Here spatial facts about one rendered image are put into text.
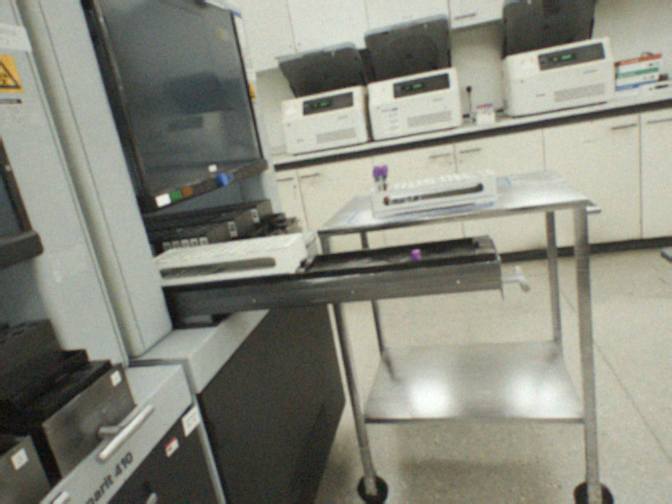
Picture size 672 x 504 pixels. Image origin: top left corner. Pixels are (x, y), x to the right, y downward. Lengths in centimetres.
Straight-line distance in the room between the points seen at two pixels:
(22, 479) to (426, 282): 59
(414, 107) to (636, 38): 157
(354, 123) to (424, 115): 44
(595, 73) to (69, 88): 283
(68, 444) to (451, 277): 58
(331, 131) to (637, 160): 182
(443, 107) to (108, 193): 251
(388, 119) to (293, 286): 238
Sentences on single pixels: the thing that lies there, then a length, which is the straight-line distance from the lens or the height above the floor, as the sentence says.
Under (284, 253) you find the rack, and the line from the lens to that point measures 86.
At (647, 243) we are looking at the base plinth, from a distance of 352.
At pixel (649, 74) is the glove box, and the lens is 375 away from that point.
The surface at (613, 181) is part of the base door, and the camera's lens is 331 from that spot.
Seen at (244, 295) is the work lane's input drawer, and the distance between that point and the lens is 90.
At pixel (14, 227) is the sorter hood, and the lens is 71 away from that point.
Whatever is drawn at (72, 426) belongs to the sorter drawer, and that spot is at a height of 78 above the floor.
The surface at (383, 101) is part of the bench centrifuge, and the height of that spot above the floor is 114.
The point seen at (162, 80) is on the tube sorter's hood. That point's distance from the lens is 106.
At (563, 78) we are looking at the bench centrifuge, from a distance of 320.
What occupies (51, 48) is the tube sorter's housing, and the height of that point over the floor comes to 123.
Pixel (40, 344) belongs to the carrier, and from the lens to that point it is 73.
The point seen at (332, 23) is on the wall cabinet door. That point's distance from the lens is 353.
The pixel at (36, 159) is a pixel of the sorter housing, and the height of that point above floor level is 108.
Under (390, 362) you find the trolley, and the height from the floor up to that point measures 28.
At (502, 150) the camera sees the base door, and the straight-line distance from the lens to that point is 316.
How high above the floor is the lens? 106
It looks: 15 degrees down
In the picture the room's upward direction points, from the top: 10 degrees counter-clockwise
